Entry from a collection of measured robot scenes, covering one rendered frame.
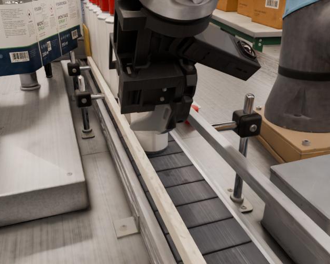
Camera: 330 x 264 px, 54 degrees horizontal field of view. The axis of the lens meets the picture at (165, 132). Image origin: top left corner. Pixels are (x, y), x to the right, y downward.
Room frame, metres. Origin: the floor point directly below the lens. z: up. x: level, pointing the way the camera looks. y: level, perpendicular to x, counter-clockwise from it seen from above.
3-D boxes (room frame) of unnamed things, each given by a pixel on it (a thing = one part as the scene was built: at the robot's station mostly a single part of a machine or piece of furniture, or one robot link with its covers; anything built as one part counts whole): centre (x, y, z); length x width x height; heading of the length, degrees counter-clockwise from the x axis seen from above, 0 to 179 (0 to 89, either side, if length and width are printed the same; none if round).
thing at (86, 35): (0.93, 0.22, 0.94); 0.10 x 0.01 x 0.09; 19
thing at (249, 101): (0.37, -0.08, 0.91); 0.07 x 0.03 x 0.16; 109
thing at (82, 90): (0.59, 0.16, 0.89); 0.03 x 0.03 x 0.12; 19
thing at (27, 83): (0.72, 0.32, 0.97); 0.05 x 0.05 x 0.19
